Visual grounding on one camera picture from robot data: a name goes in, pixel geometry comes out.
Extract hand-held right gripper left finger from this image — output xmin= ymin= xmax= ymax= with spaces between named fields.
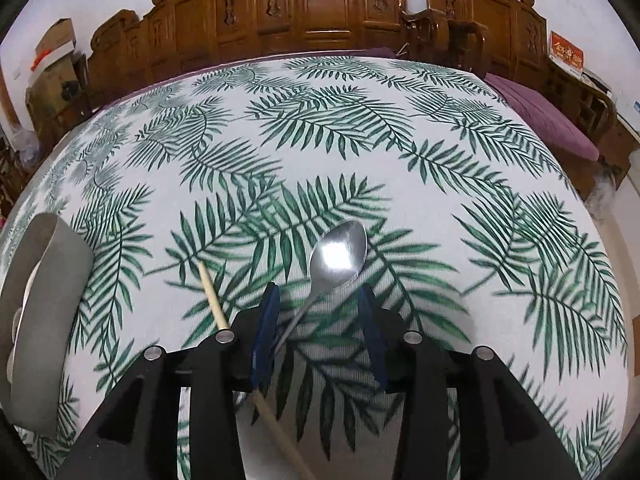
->
xmin=55 ymin=282 xmax=281 ymax=480

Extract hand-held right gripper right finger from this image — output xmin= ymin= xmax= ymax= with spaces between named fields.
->
xmin=357 ymin=284 xmax=583 ymax=480

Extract wooden chopstick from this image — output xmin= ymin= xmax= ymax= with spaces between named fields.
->
xmin=196 ymin=261 xmax=318 ymax=480

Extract metal spoon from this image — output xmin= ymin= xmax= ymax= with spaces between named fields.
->
xmin=272 ymin=220 xmax=368 ymax=353

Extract grey felt container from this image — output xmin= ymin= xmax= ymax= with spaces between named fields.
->
xmin=0 ymin=212 xmax=95 ymax=436

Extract leaf print tablecloth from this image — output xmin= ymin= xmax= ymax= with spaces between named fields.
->
xmin=0 ymin=55 xmax=628 ymax=480

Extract purple seat cushion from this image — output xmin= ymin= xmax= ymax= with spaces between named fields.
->
xmin=482 ymin=72 xmax=601 ymax=161

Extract dark wooden chair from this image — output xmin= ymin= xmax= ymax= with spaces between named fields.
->
xmin=400 ymin=10 xmax=488 ymax=78

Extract long carved wooden bench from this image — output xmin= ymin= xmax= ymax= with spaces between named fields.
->
xmin=87 ymin=0 xmax=416 ymax=111

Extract stacked cardboard boxes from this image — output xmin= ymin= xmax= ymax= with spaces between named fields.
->
xmin=25 ymin=17 xmax=91 ymax=131

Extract red desk calendar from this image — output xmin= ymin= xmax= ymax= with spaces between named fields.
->
xmin=549 ymin=30 xmax=585 ymax=78

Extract short carved wooden bench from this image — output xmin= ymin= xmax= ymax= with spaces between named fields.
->
xmin=425 ymin=0 xmax=621 ymax=196

